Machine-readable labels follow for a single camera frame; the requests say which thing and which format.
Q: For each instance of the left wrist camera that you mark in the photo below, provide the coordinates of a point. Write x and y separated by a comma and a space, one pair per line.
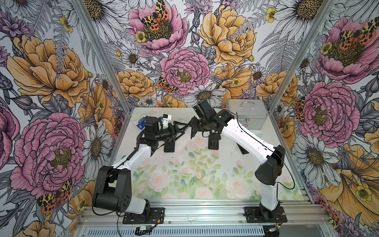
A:
165, 120

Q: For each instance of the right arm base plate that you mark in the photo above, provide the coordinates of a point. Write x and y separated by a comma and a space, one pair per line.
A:
254, 214

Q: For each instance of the right aluminium post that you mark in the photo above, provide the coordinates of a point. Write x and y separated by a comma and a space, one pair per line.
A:
318, 24

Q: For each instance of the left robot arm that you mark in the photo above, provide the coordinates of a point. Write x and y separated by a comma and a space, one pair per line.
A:
113, 188

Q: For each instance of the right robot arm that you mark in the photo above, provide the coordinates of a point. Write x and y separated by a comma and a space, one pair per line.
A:
271, 158

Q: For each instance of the blue white packet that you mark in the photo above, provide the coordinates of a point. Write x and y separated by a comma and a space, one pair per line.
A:
140, 123

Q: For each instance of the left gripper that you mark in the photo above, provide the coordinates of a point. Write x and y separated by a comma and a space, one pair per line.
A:
179, 130

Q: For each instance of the silver metal case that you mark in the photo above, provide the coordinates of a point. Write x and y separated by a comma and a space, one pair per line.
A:
252, 114

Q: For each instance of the phone stand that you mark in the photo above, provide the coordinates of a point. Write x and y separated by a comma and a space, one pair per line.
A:
213, 141
169, 145
243, 151
194, 125

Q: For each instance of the aluminium post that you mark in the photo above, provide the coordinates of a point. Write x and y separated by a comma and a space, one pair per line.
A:
89, 27
318, 24

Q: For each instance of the small circuit board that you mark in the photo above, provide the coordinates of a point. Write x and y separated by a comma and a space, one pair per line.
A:
143, 230

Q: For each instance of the aluminium front rail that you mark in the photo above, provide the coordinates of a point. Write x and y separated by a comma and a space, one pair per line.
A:
191, 212

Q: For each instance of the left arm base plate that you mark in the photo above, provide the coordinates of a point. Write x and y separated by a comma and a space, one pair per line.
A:
151, 217

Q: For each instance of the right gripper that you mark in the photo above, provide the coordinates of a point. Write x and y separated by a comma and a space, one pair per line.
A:
209, 130

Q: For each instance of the left aluminium post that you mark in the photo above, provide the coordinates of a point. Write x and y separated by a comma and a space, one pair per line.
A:
89, 27

